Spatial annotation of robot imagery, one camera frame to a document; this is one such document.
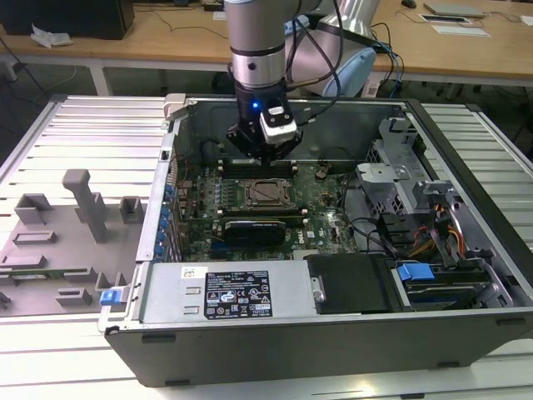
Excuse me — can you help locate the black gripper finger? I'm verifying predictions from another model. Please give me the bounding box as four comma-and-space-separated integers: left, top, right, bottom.
226, 123, 268, 165
267, 134, 304, 165

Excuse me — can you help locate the metal socket cover frame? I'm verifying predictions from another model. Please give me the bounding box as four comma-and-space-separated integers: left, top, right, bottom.
245, 178, 294, 208

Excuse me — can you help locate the black RAM slot bank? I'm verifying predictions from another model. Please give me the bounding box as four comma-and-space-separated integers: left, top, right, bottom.
215, 206, 310, 228
217, 158, 298, 179

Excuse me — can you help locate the CPU socket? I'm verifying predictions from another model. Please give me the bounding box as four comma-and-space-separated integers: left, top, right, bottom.
243, 177, 298, 210

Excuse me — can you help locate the black drive bay cover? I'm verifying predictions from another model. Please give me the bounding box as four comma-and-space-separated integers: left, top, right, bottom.
305, 253, 396, 316

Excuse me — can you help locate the black graphics card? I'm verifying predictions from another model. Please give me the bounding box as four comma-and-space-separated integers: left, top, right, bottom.
223, 218, 288, 248

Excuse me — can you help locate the green motherboard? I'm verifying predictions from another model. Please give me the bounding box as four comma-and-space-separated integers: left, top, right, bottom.
177, 161, 364, 263

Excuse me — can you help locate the silver metal drive cage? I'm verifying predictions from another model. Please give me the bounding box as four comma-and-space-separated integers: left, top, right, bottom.
355, 139, 422, 212

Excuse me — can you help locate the wooden desk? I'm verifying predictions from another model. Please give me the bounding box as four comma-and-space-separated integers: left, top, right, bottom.
0, 0, 533, 88

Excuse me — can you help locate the grey power supply unit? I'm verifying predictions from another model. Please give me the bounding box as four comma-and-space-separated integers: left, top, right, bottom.
140, 261, 318, 324

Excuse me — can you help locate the hard disk in blue carrier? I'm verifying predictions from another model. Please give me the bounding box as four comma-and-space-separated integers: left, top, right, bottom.
394, 261, 493, 310

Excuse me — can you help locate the black open PC case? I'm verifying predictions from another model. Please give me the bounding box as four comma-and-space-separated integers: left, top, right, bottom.
97, 93, 533, 388

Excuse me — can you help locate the black computer box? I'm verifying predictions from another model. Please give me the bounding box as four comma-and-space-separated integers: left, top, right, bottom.
1, 0, 136, 41

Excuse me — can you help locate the grey plastic parts rack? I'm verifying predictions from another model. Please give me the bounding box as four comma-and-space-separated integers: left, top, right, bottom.
0, 168, 147, 318

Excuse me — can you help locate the white crumpled paper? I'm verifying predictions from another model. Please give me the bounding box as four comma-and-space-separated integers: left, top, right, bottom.
30, 22, 75, 49

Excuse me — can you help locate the grey flat laptop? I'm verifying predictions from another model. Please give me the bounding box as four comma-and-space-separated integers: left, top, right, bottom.
423, 1, 487, 19

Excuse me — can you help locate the green RAM stick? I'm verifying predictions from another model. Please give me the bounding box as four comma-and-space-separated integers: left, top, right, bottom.
0, 269, 67, 281

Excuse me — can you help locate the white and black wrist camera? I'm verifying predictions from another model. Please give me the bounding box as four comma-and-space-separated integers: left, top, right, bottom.
258, 105, 299, 145

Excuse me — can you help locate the blue hanging cable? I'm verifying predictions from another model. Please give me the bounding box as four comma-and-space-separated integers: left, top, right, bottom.
383, 41, 406, 98

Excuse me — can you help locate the orange and yellow wire bundle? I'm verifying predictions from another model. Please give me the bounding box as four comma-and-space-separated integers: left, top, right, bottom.
410, 202, 466, 258

